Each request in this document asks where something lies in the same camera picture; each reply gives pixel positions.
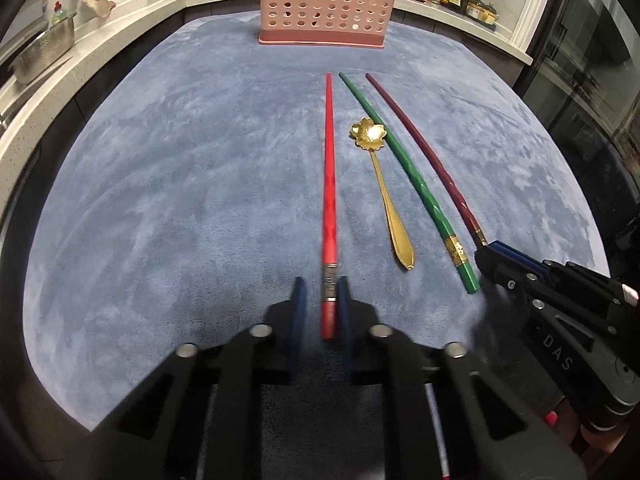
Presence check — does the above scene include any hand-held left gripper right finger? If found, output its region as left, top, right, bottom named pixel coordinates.
left=336, top=276, right=586, bottom=480

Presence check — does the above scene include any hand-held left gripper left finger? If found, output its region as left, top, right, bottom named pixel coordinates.
left=89, top=276, right=308, bottom=480

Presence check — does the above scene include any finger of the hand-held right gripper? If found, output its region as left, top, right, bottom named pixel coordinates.
left=487, top=241, right=626, bottom=322
left=473, top=247, right=617, bottom=342

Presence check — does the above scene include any green chopstick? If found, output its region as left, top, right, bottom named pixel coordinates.
left=338, top=71, right=482, bottom=295

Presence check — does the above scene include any dark red chopstick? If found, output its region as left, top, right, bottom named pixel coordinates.
left=365, top=72, right=488, bottom=247

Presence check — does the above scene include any gold flower spoon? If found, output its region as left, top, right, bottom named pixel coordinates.
left=350, top=117, right=416, bottom=272

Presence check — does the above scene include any pink perforated utensil holder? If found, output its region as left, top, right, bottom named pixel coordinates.
left=258, top=0, right=399, bottom=51

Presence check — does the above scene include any blue-grey plush mat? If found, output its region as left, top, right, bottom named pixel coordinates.
left=22, top=12, right=612, bottom=433

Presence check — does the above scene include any black framed glass door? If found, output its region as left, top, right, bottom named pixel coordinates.
left=515, top=0, right=640, bottom=261

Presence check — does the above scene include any spice jar rack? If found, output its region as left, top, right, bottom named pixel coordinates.
left=467, top=0, right=500, bottom=29

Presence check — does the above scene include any steel colander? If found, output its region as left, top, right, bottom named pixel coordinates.
left=7, top=12, right=78, bottom=85

